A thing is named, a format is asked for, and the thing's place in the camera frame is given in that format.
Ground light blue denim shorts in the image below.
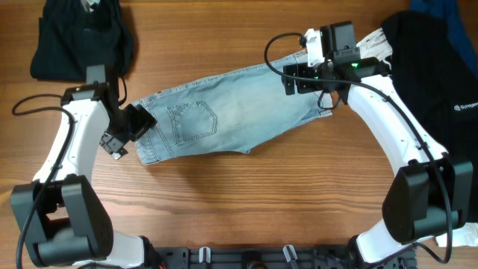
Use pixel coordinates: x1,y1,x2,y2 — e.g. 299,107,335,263
136,64,332,165

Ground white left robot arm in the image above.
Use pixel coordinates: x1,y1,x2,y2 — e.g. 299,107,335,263
10,80,164,268

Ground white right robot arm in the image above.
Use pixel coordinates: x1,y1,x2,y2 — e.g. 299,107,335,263
282,58,473,268

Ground blue garment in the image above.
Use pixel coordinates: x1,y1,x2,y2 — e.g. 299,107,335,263
409,0,477,78

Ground black logo t-shirt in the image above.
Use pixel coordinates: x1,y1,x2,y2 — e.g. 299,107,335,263
382,11,477,164

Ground white printed t-shirt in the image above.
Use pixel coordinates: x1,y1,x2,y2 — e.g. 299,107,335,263
356,28,393,68

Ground folded dark green garment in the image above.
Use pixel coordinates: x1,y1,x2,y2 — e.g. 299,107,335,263
30,0,134,81

